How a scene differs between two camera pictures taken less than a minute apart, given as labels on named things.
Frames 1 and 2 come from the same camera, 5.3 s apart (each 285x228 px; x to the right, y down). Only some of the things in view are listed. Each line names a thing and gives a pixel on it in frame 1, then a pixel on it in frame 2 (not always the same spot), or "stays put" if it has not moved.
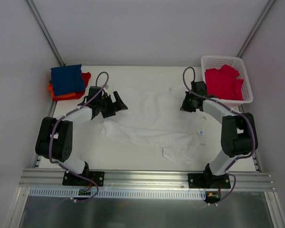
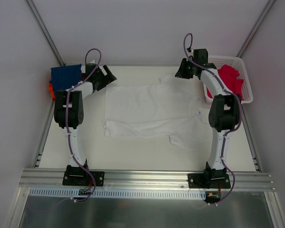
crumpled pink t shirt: x=223 y=83 stays put
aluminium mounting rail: x=51 y=178 stays put
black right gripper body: x=188 y=103 → x=185 y=70
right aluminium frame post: x=255 y=28 stays put
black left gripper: x=111 y=104 → x=103 y=77
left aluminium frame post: x=45 y=31 stays put
